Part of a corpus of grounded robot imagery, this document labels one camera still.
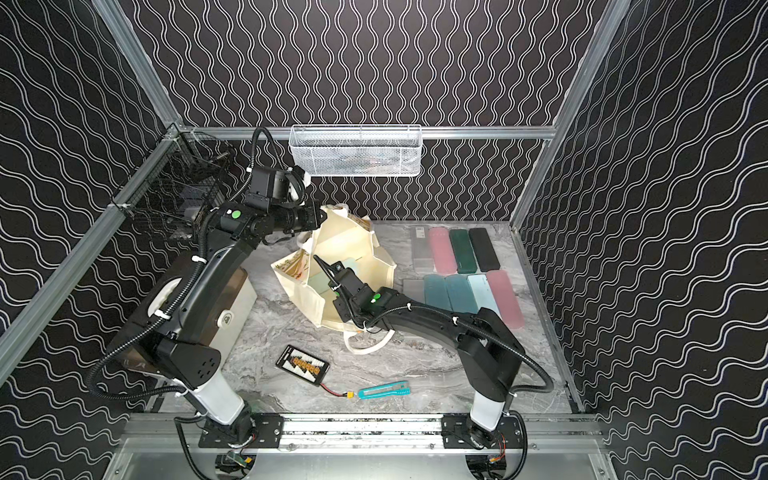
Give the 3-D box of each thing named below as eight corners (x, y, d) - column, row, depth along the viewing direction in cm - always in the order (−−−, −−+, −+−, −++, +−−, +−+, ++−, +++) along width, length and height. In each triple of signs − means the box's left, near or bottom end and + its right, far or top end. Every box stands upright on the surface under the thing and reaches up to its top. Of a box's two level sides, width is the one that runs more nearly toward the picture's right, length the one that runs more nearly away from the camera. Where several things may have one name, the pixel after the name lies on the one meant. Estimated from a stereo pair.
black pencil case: (478, 271, 108) (480, 267, 107) (469, 232, 121) (471, 228, 119) (498, 271, 109) (500, 267, 107) (487, 232, 121) (489, 228, 119)
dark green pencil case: (456, 274, 108) (458, 267, 105) (449, 233, 121) (450, 226, 118) (476, 274, 108) (478, 267, 105) (466, 233, 121) (468, 226, 118)
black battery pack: (277, 366, 87) (275, 363, 85) (290, 347, 91) (288, 344, 89) (319, 386, 84) (317, 384, 82) (330, 365, 87) (329, 362, 85)
